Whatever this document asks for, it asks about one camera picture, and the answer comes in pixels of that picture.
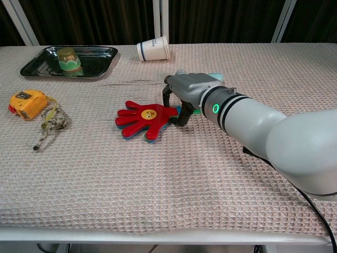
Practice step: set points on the yellow tape measure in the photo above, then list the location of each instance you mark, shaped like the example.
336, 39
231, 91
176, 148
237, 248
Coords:
27, 104

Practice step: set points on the green and gold jar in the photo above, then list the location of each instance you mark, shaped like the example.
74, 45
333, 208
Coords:
69, 62

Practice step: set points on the light blue toy hammer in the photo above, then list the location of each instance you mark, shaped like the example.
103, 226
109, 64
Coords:
218, 76

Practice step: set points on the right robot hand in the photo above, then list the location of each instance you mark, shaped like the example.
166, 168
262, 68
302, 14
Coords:
192, 87

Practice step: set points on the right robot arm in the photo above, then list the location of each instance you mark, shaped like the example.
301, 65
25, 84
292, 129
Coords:
263, 121

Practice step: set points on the red hand clapper toy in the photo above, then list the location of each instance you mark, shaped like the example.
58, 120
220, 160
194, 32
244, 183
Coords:
142, 124

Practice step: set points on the dark pleated curtain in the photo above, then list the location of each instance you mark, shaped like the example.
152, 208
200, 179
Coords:
92, 21

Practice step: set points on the beige waffle weave tablecloth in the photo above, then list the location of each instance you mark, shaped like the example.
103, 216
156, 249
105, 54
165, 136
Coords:
131, 184

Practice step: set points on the white paper cup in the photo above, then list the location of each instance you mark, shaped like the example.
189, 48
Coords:
155, 50

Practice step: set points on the metal tray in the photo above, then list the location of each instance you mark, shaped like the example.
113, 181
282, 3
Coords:
97, 60

